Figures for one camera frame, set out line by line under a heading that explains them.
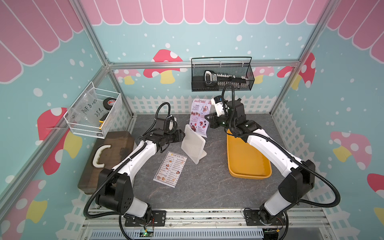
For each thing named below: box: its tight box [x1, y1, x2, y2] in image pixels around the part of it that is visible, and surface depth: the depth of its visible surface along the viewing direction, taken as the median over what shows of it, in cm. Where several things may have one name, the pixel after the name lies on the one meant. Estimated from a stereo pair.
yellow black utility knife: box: [99, 112, 110, 130], surface depth 66 cm
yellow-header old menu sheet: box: [153, 151, 188, 188], surface depth 93 cm
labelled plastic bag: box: [70, 87, 106, 127], surface depth 68 cm
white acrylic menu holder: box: [181, 124, 208, 165], surface depth 88 cm
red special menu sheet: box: [189, 98, 212, 138], surface depth 81 cm
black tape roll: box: [103, 97, 117, 110], surface depth 81 cm
